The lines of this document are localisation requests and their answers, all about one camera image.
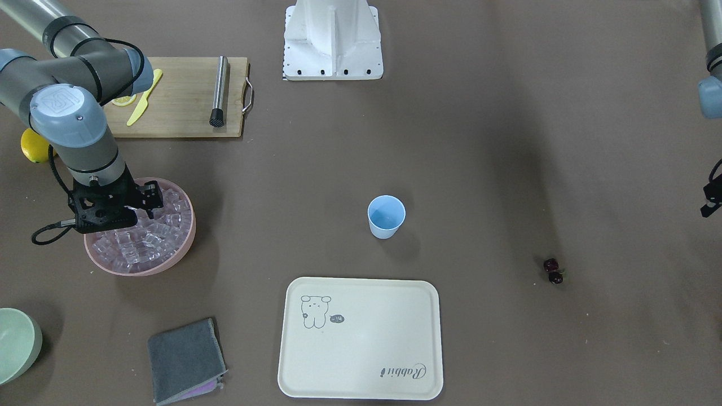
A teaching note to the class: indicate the light blue cup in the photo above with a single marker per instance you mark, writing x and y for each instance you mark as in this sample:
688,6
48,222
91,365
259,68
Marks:
386,214

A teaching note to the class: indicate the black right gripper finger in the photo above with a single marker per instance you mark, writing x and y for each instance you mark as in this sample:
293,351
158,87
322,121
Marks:
152,199

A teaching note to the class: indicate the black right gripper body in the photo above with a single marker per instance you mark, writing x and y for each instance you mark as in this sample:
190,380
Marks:
149,198

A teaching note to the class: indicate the pink bowl of ice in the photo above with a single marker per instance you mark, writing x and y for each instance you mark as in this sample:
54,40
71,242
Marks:
152,245

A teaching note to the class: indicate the cream rabbit tray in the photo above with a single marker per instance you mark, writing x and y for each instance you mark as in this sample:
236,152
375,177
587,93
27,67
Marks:
350,338

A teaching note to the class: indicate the wooden cutting board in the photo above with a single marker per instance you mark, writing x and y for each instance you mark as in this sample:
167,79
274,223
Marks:
181,103

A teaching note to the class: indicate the yellow plastic knife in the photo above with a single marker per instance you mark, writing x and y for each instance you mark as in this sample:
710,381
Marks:
143,102

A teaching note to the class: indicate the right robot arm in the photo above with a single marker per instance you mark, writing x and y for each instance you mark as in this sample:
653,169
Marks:
63,100

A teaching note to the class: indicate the steel muddler black tip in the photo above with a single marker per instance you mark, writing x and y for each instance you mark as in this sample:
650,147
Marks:
217,115

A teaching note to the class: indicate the grey folded cloth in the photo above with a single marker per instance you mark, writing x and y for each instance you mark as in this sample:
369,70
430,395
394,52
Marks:
186,362

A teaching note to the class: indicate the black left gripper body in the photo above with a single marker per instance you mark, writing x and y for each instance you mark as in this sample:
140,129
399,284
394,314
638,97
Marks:
712,194

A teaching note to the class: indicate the yellow lemon outer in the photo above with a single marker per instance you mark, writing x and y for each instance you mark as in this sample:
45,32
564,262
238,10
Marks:
34,146

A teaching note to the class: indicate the dark red cherries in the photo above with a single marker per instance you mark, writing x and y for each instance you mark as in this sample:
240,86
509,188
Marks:
554,273

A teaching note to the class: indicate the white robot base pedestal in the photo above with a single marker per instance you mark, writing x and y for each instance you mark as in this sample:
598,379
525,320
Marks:
332,40

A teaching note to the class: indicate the light green bowl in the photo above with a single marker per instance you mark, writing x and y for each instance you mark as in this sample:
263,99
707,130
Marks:
21,341

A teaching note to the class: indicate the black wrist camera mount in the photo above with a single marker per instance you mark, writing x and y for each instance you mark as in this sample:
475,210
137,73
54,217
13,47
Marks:
91,217

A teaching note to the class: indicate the lower lemon slice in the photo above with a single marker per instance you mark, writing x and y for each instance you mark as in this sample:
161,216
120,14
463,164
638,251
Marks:
124,101

